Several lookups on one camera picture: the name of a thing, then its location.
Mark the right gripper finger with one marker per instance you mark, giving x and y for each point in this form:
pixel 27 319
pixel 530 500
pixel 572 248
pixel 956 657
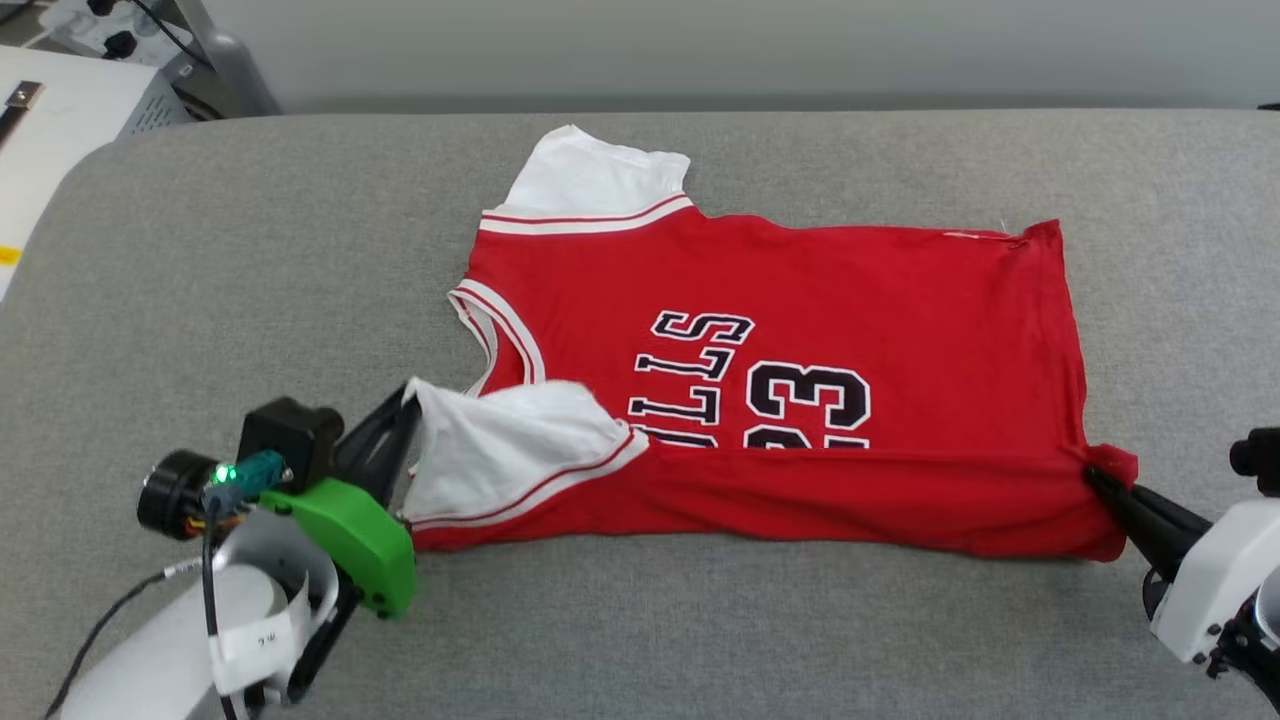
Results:
pixel 1150 505
pixel 1160 550

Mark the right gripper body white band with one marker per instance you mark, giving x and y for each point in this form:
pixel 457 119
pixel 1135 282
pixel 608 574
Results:
pixel 1215 580

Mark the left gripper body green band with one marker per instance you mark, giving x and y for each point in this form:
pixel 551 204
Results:
pixel 350 535

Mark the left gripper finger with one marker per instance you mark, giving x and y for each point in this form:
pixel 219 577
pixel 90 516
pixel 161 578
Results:
pixel 365 435
pixel 393 465

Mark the red white basketball jersey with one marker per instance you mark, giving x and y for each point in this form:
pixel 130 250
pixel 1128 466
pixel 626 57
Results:
pixel 800 300

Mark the black round left wrist cylinder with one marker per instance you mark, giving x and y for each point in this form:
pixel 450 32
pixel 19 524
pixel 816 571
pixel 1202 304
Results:
pixel 172 495

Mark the yellow warning label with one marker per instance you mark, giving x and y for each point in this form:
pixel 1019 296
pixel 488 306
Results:
pixel 8 255

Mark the white metal equipment box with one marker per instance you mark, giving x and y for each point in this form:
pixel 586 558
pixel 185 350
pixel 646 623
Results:
pixel 70 130

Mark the black power plug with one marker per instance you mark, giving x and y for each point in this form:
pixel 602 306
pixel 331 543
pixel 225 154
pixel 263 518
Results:
pixel 120 44
pixel 100 5

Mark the white power strip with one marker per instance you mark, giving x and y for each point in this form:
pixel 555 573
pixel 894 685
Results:
pixel 70 20

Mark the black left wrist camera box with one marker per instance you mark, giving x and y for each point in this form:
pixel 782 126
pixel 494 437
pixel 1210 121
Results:
pixel 290 440

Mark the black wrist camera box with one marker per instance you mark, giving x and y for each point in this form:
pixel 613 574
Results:
pixel 1260 460
pixel 290 440

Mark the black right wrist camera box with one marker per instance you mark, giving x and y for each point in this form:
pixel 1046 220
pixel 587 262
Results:
pixel 1260 460

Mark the grey metal post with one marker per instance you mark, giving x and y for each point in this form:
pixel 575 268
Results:
pixel 230 70

